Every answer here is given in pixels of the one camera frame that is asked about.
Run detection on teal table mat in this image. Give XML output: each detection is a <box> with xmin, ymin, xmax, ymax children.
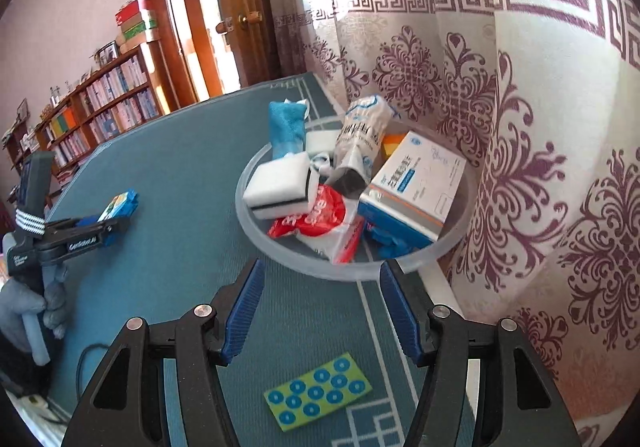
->
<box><xmin>49</xmin><ymin>73</ymin><xmax>424</xmax><ymax>446</ymax></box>

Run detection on red balloon glue packet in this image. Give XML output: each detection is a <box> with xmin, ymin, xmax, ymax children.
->
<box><xmin>267</xmin><ymin>185</ymin><xmax>364</xmax><ymax>264</ymax></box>

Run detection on white sponge block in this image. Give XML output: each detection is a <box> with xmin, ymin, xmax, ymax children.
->
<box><xmin>242</xmin><ymin>151</ymin><xmax>319</xmax><ymax>219</ymax></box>

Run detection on green blue dotted tile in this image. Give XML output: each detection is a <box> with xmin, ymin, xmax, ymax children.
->
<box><xmin>264</xmin><ymin>353</ymin><xmax>372</xmax><ymax>432</ymax></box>

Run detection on brown wooden door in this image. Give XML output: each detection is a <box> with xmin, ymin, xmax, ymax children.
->
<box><xmin>151</xmin><ymin>0</ymin><xmax>282</xmax><ymax>110</ymax></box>

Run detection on black cable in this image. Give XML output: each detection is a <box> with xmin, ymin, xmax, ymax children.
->
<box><xmin>0</xmin><ymin>342</ymin><xmax>109</xmax><ymax>428</ymax></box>

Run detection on wooden bookshelf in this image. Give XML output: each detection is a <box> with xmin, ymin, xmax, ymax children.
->
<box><xmin>1</xmin><ymin>40</ymin><xmax>178</xmax><ymax>206</ymax></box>

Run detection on clear plastic round basin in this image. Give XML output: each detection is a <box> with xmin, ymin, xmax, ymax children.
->
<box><xmin>235</xmin><ymin>144</ymin><xmax>477</xmax><ymax>282</ymax></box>

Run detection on grey gloved left hand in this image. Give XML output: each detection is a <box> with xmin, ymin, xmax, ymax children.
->
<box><xmin>1</xmin><ymin>264</ymin><xmax>68</xmax><ymax>353</ymax></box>

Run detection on orange small box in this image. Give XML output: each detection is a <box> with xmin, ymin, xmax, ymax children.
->
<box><xmin>381</xmin><ymin>133</ymin><xmax>407</xmax><ymax>161</ymax></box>

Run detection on teal cloth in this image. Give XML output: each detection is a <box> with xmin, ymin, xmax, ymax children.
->
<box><xmin>269</xmin><ymin>99</ymin><xmax>309</xmax><ymax>160</ymax></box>

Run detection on patterned white purple curtain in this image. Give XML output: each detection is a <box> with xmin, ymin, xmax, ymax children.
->
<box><xmin>271</xmin><ymin>0</ymin><xmax>639</xmax><ymax>446</ymax></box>

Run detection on stacked colourful boxes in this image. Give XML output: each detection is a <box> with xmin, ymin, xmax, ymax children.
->
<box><xmin>115</xmin><ymin>0</ymin><xmax>160</xmax><ymax>54</ymax></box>

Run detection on blue wet wipes pack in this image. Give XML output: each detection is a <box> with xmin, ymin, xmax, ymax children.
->
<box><xmin>75</xmin><ymin>189</ymin><xmax>139</xmax><ymax>247</ymax></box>

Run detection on white blue medicine box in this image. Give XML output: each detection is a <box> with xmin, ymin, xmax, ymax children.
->
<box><xmin>358</xmin><ymin>130</ymin><xmax>466</xmax><ymax>249</ymax></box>

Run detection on blue object under box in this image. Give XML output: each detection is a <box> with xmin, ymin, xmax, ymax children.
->
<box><xmin>364</xmin><ymin>222</ymin><xmax>433</xmax><ymax>259</ymax></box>

